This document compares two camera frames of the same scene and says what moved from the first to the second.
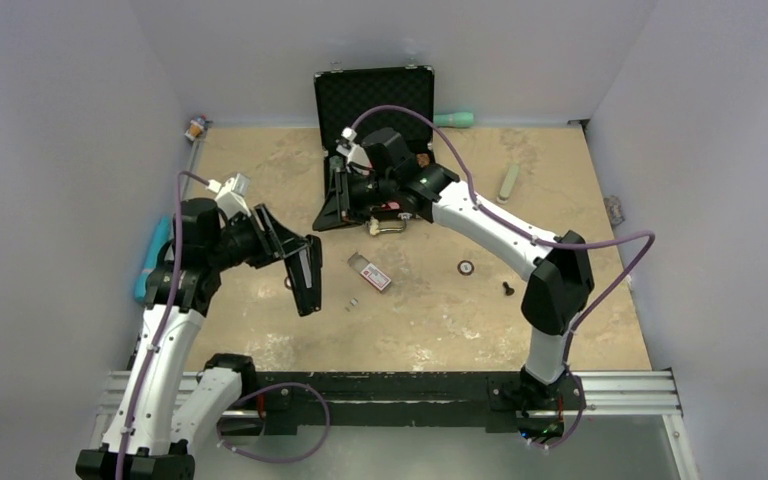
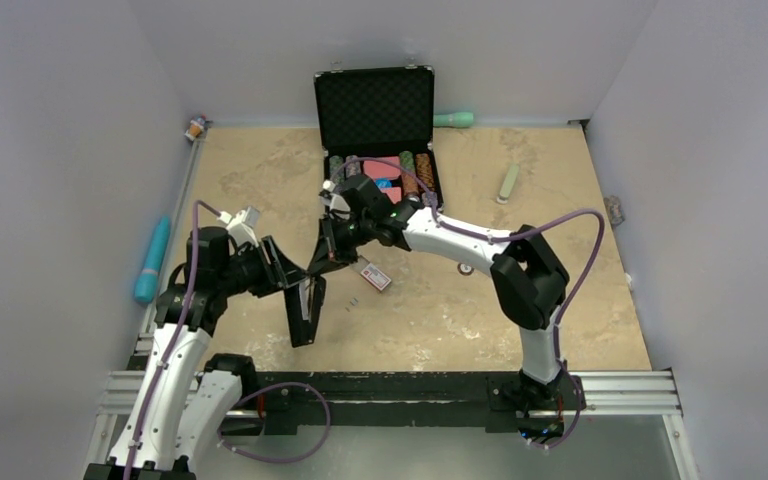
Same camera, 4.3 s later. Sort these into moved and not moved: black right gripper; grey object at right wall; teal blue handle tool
Moved: black right gripper
Not moved: teal blue handle tool; grey object at right wall
